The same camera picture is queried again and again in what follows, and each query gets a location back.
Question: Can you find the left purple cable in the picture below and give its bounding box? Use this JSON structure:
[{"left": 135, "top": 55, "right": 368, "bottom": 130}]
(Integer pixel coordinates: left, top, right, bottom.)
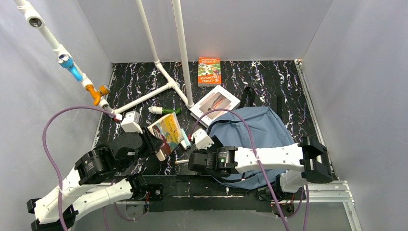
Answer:
[{"left": 42, "top": 106, "right": 151, "bottom": 231}]

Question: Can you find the orange green treehouse book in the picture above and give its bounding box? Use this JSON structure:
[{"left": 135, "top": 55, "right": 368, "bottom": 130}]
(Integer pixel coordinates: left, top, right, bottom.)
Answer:
[{"left": 197, "top": 57, "right": 222, "bottom": 87}]

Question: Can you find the purple cable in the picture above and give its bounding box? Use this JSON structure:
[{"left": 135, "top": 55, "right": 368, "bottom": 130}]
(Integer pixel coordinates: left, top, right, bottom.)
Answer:
[
  {"left": 42, "top": 106, "right": 151, "bottom": 231},
  {"left": 190, "top": 108, "right": 310, "bottom": 231}
]

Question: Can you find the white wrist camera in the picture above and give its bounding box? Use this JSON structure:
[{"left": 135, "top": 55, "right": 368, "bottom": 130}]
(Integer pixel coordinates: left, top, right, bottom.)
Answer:
[
  {"left": 190, "top": 128, "right": 214, "bottom": 150},
  {"left": 115, "top": 111, "right": 143, "bottom": 133}
]

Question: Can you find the white PVC pipe frame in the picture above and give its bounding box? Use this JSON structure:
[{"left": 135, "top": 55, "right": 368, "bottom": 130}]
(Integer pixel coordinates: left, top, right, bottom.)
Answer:
[{"left": 13, "top": 0, "right": 196, "bottom": 118}]

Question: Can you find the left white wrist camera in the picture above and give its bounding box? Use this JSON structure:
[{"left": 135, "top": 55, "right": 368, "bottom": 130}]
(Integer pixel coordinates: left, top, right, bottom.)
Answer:
[{"left": 115, "top": 111, "right": 143, "bottom": 133}]

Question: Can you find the white art book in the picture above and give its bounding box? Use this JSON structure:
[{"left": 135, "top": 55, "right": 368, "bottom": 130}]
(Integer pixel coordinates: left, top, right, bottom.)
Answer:
[{"left": 190, "top": 85, "right": 240, "bottom": 119}]

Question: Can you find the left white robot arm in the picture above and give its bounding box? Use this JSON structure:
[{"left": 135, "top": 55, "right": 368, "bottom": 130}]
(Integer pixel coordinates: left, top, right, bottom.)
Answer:
[{"left": 27, "top": 128, "right": 164, "bottom": 231}]

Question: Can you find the yellow illustrated book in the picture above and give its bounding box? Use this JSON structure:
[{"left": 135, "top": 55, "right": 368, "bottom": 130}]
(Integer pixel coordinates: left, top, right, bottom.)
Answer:
[{"left": 147, "top": 112, "right": 184, "bottom": 161}]

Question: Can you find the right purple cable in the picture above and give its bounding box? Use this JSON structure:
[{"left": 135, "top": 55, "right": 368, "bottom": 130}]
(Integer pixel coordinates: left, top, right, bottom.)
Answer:
[{"left": 190, "top": 108, "right": 310, "bottom": 231}]

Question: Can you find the aluminium rail frame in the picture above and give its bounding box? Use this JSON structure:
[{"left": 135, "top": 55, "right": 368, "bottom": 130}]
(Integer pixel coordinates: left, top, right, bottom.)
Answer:
[{"left": 59, "top": 181, "right": 364, "bottom": 231}]

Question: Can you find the white blue stapler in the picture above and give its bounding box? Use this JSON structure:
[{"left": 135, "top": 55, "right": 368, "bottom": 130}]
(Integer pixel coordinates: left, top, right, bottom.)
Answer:
[{"left": 180, "top": 129, "right": 191, "bottom": 150}]

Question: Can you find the orange pipe valve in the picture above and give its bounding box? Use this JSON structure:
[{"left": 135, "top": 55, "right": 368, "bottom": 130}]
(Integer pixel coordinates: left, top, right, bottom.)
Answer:
[{"left": 85, "top": 84, "right": 110, "bottom": 106}]

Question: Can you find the blue student backpack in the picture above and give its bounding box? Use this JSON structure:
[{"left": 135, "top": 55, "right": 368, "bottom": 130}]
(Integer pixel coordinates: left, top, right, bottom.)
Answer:
[{"left": 206, "top": 107, "right": 295, "bottom": 190}]

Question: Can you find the green white pipe fitting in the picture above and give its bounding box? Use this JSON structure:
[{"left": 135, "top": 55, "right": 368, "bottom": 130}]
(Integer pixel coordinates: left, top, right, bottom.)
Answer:
[{"left": 148, "top": 106, "right": 181, "bottom": 115}]

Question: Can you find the blue pipe valve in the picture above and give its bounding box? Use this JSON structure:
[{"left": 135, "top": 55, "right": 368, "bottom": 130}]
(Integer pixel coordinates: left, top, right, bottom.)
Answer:
[{"left": 57, "top": 54, "right": 83, "bottom": 82}]

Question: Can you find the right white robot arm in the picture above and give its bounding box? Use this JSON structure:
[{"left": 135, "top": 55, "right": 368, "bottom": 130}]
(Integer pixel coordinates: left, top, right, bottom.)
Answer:
[{"left": 188, "top": 137, "right": 333, "bottom": 193}]

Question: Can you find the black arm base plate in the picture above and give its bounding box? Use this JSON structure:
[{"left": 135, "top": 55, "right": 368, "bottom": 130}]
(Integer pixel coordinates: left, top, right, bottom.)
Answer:
[{"left": 144, "top": 175, "right": 278, "bottom": 214}]

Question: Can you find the white yellow marker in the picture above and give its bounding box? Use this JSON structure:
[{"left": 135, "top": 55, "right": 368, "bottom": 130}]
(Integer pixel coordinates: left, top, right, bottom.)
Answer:
[{"left": 175, "top": 159, "right": 189, "bottom": 165}]

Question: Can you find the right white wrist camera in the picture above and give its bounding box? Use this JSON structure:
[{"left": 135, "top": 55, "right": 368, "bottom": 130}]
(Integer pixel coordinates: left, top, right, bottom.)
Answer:
[{"left": 190, "top": 128, "right": 214, "bottom": 150}]

